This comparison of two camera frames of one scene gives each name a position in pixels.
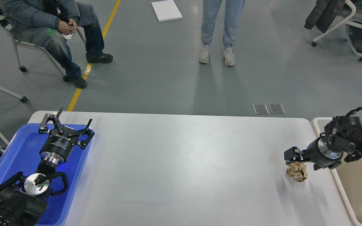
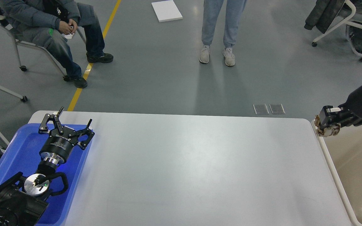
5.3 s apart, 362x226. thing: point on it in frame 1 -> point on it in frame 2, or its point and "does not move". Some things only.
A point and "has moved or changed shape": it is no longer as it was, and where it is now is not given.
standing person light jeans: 210,9 does not move
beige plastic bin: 359,182 does not move
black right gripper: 317,152 -> 360,108
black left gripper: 57,147 does not move
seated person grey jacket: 46,24 does not move
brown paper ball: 297,171 has moved or changed shape
